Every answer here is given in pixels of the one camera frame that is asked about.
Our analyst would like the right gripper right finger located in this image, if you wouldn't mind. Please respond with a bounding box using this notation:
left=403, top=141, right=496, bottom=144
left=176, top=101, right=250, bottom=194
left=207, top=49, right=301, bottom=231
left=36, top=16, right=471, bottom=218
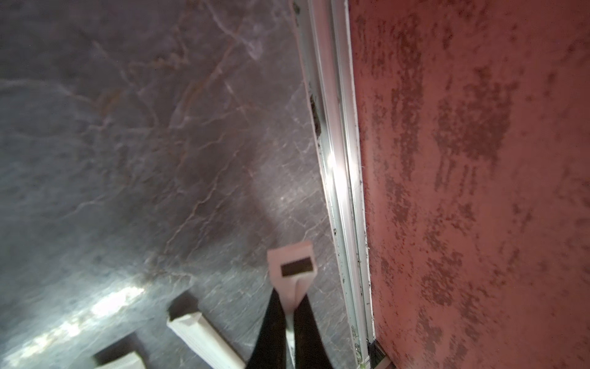
left=293, top=295, right=333, bottom=369

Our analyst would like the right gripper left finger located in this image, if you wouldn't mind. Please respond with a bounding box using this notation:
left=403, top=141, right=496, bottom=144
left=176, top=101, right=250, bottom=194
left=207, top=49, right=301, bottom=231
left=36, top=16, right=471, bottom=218
left=246, top=290, right=287, bottom=369

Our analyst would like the eleventh straw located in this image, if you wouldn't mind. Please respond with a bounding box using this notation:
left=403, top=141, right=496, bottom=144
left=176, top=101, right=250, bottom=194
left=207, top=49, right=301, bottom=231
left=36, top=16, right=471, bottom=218
left=167, top=311, right=246, bottom=369

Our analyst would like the twelfth straw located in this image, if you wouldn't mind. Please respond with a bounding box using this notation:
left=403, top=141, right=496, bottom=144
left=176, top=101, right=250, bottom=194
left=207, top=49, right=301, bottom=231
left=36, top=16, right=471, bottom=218
left=267, top=241, right=317, bottom=364

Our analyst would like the right aluminium corner post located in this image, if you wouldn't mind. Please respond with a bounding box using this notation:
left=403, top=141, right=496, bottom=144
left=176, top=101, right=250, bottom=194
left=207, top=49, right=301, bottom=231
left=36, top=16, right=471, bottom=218
left=287, top=1, right=394, bottom=368

